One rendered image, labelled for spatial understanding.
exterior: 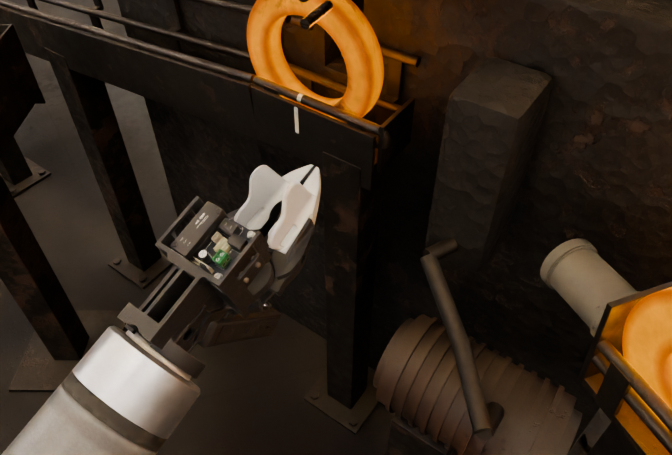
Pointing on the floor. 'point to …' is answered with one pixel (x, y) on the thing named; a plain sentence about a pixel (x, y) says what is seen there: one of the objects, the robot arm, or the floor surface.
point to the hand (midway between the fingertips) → (309, 181)
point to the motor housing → (437, 442)
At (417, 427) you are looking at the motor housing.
